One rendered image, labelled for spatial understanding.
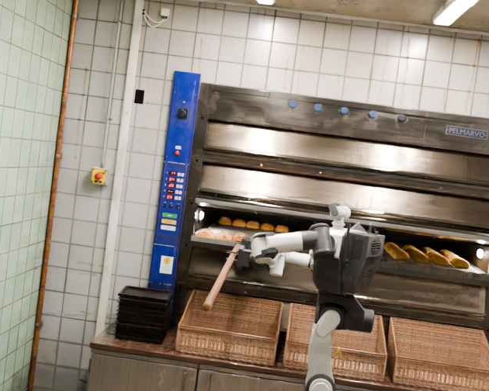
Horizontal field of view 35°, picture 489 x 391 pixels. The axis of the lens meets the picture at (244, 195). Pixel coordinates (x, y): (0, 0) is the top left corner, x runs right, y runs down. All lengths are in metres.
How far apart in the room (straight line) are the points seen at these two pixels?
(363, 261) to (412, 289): 1.15
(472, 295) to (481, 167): 0.77
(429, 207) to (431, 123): 0.50
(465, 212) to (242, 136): 1.40
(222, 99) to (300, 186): 0.71
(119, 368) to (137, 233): 0.88
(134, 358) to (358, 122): 1.89
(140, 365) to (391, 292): 1.55
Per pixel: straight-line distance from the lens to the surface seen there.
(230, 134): 4.66
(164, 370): 4.30
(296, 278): 4.68
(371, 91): 4.67
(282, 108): 4.66
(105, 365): 4.36
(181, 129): 4.65
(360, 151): 4.66
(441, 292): 4.79
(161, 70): 4.73
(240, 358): 4.28
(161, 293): 4.59
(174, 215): 4.67
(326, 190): 4.65
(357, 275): 3.66
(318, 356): 3.83
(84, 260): 4.84
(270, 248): 3.53
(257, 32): 4.70
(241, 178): 4.65
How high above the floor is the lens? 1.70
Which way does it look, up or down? 3 degrees down
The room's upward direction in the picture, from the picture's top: 7 degrees clockwise
